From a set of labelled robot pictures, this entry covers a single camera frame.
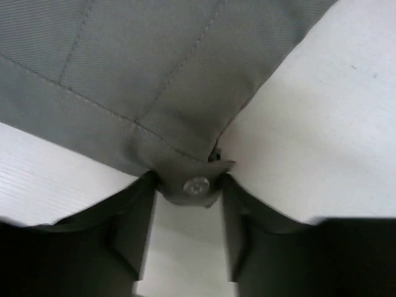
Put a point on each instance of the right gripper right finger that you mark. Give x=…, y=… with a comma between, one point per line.
x=270, y=254

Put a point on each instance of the grey pleated skirt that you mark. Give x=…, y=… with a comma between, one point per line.
x=144, y=85

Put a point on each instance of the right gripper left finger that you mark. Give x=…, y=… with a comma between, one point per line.
x=98, y=251

